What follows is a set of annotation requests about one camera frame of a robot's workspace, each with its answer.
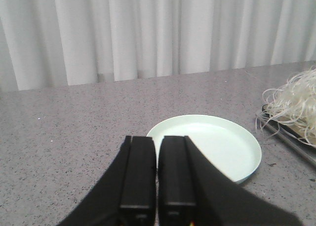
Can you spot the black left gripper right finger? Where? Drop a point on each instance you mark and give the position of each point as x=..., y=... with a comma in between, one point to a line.
x=193, y=192

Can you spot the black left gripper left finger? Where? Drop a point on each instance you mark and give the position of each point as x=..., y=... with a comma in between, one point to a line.
x=126, y=193

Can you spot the white translucent vermicelli bundle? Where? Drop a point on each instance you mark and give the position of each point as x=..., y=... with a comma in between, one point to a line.
x=292, y=107

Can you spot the light green round plate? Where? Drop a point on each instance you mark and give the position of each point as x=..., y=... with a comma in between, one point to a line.
x=228, y=146

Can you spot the digital kitchen scale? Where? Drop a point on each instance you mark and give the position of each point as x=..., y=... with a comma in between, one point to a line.
x=288, y=136

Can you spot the white pleated curtain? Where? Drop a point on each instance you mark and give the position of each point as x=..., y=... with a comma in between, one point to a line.
x=52, y=43

